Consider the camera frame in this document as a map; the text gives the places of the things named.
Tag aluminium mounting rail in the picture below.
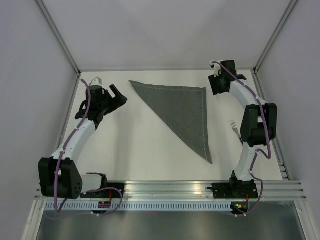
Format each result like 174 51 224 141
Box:
34 180 307 201

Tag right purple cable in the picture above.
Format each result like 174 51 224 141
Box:
211 60 273 218

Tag metal fork with green handle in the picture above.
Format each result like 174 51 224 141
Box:
230 120 244 145

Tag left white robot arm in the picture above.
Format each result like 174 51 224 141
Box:
38 84 128 200

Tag purple cable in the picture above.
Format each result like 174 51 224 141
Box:
53 78 125 216
211 60 273 218

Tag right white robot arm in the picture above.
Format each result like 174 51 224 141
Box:
208 60 278 199

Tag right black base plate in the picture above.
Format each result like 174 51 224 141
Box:
206 180 259 199

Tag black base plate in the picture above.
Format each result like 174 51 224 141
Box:
80 181 125 201
206 180 259 199

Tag grey cloth napkin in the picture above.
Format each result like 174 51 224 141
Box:
130 80 213 164

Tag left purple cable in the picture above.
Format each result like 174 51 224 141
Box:
53 78 125 216

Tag right aluminium frame post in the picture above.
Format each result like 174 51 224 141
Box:
252 0 301 73

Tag aluminium frame post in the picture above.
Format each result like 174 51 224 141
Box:
34 0 82 76
252 0 301 73

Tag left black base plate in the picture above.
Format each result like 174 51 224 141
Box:
80 181 125 201

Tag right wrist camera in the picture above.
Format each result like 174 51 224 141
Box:
209 60 222 77

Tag left aluminium frame post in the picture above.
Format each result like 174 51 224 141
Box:
34 0 82 76

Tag white slotted cable duct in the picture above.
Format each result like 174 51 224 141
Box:
43 201 237 211

